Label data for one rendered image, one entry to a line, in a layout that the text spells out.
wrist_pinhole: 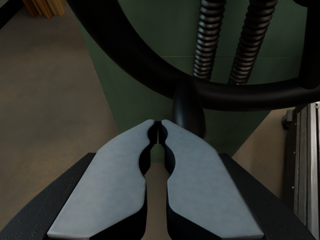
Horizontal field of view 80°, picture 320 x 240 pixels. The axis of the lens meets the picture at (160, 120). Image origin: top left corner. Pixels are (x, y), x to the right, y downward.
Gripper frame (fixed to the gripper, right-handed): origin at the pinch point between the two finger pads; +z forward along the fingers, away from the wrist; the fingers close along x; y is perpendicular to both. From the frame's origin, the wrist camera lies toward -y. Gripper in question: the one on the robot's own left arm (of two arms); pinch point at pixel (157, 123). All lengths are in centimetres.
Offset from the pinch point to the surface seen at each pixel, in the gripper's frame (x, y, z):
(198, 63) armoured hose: 4.6, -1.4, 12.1
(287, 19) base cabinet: 20.4, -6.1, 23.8
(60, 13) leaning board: -76, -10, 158
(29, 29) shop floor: -95, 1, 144
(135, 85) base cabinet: -5.2, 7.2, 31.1
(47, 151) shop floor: -52, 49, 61
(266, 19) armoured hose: 10.1, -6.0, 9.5
